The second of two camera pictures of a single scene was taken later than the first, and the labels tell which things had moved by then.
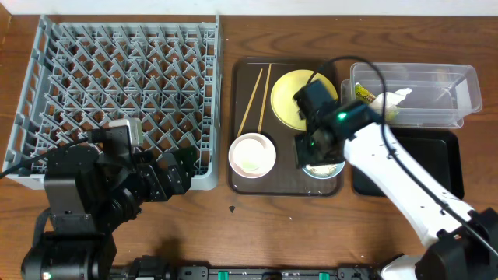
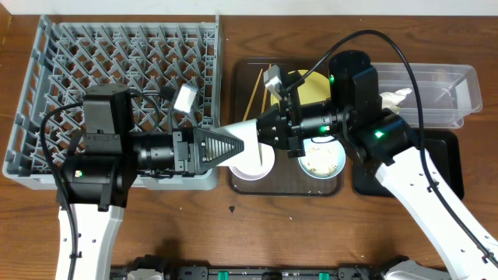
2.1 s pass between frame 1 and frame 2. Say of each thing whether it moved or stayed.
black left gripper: moved
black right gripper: moved
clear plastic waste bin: stayed
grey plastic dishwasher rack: stayed
